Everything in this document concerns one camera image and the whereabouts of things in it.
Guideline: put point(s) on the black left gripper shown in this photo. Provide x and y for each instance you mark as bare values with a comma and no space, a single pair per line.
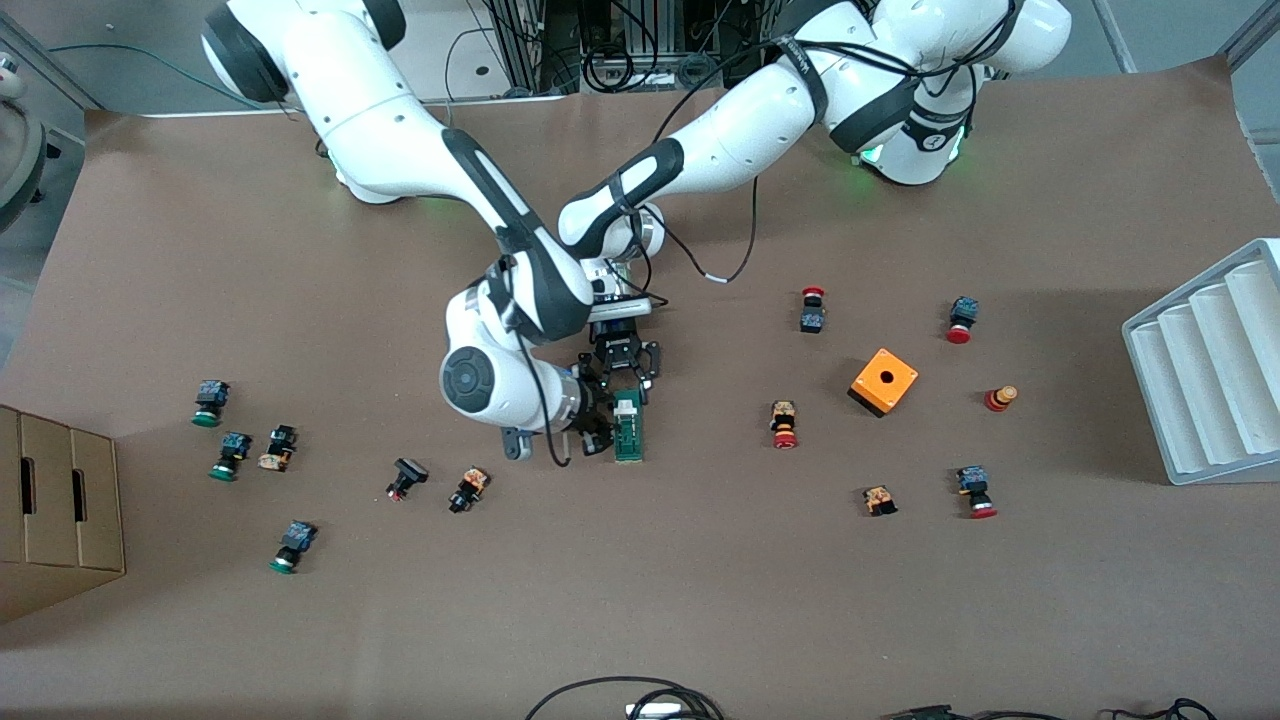
622,349

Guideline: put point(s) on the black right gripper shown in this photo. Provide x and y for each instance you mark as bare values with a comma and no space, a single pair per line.
593,405

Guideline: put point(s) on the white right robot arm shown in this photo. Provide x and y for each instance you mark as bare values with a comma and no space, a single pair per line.
380,130

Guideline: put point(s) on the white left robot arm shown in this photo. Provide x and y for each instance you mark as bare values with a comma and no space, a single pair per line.
750,130

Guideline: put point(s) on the red emergency stop orange block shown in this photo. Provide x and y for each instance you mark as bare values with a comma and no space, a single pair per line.
784,415

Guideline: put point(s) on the red pushbutton black block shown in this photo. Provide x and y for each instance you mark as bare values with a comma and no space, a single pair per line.
812,320

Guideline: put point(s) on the small orange contact block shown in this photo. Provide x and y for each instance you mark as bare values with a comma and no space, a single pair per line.
880,500

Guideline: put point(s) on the green pushbutton blue block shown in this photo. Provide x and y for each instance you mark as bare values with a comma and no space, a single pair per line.
235,445
212,395
298,537

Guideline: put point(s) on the red mushroom button blue block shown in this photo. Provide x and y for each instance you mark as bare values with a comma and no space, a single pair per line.
964,310
972,480

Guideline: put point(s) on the aluminium equipment rack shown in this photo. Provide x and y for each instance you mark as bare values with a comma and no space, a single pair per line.
525,40

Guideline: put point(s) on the red yellow button head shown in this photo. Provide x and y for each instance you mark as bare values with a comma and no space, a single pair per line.
998,400

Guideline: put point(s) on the large slotted cardboard box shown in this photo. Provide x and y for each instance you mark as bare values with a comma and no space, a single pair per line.
50,500

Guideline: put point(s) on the white ribbed tray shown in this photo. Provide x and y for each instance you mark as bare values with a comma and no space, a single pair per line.
1200,400

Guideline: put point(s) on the white grey machine part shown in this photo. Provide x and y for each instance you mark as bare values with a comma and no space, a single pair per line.
15,140

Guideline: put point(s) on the black knob switch orange block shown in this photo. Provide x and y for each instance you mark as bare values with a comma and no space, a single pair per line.
470,487

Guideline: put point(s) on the black pushbutton switch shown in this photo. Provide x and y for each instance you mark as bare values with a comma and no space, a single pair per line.
410,470

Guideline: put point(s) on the orange button enclosure box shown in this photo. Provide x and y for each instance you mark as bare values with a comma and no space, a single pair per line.
897,388

